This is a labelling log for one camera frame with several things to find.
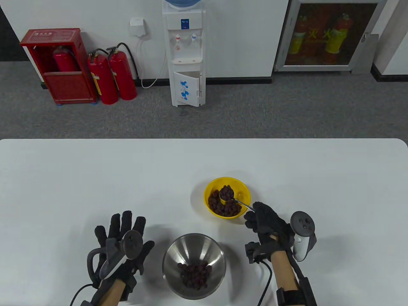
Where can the person's left hand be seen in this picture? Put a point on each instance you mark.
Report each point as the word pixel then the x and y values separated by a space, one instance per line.
pixel 126 223

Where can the person's right hand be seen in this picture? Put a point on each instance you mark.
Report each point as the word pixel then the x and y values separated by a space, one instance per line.
pixel 267 218

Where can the steel spoon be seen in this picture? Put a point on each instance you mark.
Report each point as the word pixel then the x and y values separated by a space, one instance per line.
pixel 242 204

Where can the steel mixing bowl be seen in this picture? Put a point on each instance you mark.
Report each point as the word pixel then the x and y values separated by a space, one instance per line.
pixel 178 251

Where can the dark forearm sensor box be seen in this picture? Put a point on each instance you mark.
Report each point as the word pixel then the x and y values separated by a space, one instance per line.
pixel 306 290

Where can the person's left forearm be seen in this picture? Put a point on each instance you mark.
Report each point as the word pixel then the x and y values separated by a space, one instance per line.
pixel 110 293

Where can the yellow plastic bowl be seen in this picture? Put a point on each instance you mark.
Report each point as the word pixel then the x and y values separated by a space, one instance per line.
pixel 242 188

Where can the grey handheld controller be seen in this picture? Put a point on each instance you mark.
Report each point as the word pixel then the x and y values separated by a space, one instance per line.
pixel 302 223
pixel 132 244

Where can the red fire extinguisher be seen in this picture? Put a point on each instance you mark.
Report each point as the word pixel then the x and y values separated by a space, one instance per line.
pixel 122 76
pixel 65 62
pixel 103 79

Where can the red extinguisher cabinet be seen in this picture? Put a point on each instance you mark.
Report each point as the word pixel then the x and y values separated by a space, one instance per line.
pixel 68 86

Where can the white water dispenser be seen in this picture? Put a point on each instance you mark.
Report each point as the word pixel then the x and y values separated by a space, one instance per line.
pixel 186 47

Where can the grey cabinet side panel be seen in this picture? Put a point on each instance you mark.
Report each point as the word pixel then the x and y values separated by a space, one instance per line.
pixel 365 54

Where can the glass fire hydrant cabinet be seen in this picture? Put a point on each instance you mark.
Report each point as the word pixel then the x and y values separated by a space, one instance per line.
pixel 331 35

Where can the blue water bottle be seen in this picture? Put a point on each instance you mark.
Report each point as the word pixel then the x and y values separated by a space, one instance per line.
pixel 183 3

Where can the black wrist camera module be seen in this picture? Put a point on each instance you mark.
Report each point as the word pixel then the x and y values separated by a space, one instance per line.
pixel 130 285
pixel 253 251

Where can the white wall socket box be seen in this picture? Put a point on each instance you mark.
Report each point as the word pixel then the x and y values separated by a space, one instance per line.
pixel 138 27

